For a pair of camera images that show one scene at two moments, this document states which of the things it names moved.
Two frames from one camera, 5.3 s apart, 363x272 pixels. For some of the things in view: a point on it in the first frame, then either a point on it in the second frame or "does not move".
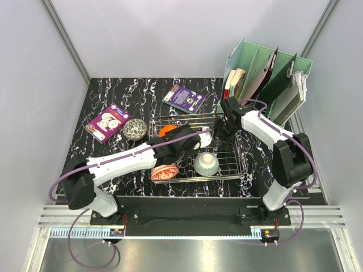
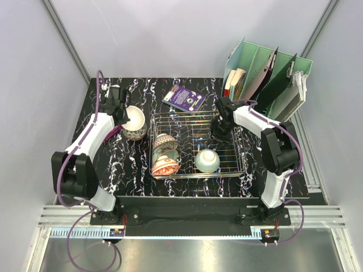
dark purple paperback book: [184, 98] does not move
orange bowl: [165, 128] -> [136, 117]
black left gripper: [176, 132] -> [125, 119]
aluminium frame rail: [308, 217] does not move
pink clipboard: [260, 84] does not move
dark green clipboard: [279, 79] does not move
